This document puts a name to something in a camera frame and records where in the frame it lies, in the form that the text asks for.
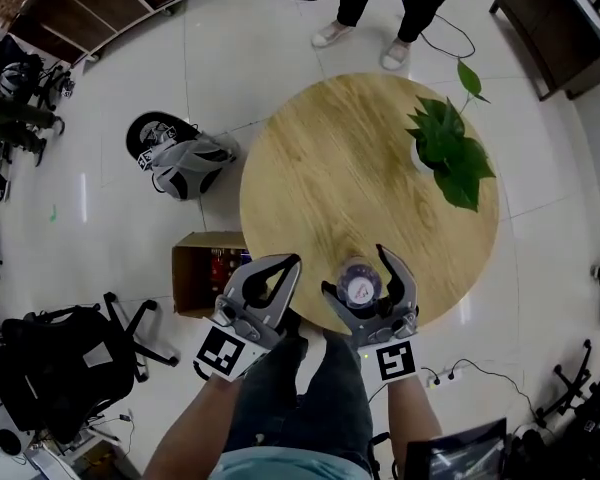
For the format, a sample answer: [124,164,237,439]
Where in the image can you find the potted green plant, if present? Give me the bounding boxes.
[404,57,497,214]

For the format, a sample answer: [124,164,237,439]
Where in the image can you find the grey backpack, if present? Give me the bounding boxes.
[149,132,242,202]

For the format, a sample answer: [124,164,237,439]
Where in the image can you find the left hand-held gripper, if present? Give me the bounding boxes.
[193,253,303,384]

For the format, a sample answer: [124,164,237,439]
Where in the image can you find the person's dark trouser legs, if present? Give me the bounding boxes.
[224,310,374,470]

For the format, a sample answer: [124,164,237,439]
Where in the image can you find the black chair base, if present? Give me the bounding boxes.
[534,338,600,430]

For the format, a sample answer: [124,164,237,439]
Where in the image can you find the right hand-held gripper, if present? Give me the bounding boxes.
[320,243,421,385]

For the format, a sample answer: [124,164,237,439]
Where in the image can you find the dark wooden side cabinet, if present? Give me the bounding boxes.
[489,0,600,102]

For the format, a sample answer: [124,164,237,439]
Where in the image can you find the brown cardboard box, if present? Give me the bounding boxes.
[172,231,254,319]

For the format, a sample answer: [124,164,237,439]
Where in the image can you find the person's right forearm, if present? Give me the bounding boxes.
[385,375,444,455]

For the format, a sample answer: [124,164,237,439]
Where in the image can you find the white power strip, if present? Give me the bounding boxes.
[424,369,464,390]

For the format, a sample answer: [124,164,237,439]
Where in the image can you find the person's light blue shirt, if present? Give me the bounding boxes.
[212,450,374,480]

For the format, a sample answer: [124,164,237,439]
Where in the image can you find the black helmet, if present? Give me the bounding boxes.
[125,111,202,162]

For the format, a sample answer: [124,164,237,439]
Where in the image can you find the clear plastic bottle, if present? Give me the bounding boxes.
[334,256,384,320]

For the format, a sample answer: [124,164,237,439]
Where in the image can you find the spare hand-held gripper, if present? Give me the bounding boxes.
[136,124,179,174]

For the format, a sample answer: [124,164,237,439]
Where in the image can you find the black office chair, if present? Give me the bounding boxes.
[0,291,182,445]

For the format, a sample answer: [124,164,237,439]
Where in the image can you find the round wooden table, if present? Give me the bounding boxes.
[239,72,500,337]

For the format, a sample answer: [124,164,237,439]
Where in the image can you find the brown wooden cart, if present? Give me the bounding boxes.
[7,0,197,65]

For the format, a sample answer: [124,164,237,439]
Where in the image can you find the person's left forearm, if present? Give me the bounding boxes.
[143,372,244,480]

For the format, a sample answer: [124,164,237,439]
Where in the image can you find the black power cable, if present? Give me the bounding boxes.
[449,358,547,425]

